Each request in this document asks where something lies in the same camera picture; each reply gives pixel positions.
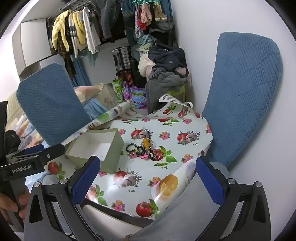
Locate blue quilted chair back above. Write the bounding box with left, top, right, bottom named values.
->
left=16, top=62, right=93, bottom=145
left=201, top=32, right=283, bottom=168

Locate striped hanging shirt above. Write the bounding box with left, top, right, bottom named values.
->
left=68, top=14, right=78, bottom=58

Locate purple colourful plastic bag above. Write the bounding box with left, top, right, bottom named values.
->
left=122, top=82, right=147, bottom=109

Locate pile of clothes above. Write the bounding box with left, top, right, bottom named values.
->
left=138, top=35, right=189, bottom=114

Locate hanger with small laundry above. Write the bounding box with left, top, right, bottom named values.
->
left=132, top=0, right=174, bottom=38

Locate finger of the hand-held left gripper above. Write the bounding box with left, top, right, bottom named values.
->
left=14, top=144, right=65, bottom=164
left=6, top=144, right=45, bottom=160

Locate light blue cloth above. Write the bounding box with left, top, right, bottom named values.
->
left=83, top=97, right=110, bottom=119

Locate green gift bag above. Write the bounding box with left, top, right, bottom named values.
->
left=112, top=78, right=124, bottom=104

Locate red bead bracelet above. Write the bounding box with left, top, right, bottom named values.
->
left=148, top=149, right=164, bottom=162

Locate white cabinet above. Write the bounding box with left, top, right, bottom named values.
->
left=12, top=20, right=53, bottom=77

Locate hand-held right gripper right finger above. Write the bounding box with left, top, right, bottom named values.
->
left=195, top=156, right=271, bottom=241

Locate vegetable print tablecloth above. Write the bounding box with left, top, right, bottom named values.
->
left=42, top=93, right=214, bottom=223

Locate person's left hand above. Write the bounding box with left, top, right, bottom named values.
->
left=0, top=188, right=31, bottom=226

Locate dark plaid hanging garment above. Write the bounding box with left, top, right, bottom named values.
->
left=57, top=30, right=77, bottom=75

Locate hanging denim jacket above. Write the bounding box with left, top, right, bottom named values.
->
left=96, top=0, right=126, bottom=39

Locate yellow hanging garment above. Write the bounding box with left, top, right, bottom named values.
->
left=51, top=10, right=87, bottom=52

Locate blue curtain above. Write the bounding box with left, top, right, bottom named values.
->
left=70, top=53, right=92, bottom=86

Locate green and white cardboard box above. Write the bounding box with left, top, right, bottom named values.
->
left=65, top=128, right=125, bottom=174

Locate black suitcase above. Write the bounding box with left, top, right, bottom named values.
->
left=112, top=46, right=142, bottom=88

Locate white hanging garment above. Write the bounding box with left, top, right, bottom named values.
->
left=82, top=7, right=102, bottom=54

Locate green stool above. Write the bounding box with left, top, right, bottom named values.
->
left=162, top=85, right=186, bottom=104

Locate wire clothes rack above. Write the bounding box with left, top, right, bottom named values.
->
left=47, top=0, right=102, bottom=24

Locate beige pillow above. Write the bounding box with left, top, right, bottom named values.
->
left=74, top=84, right=116, bottom=105

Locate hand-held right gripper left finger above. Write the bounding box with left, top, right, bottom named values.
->
left=24, top=156, right=101, bottom=241

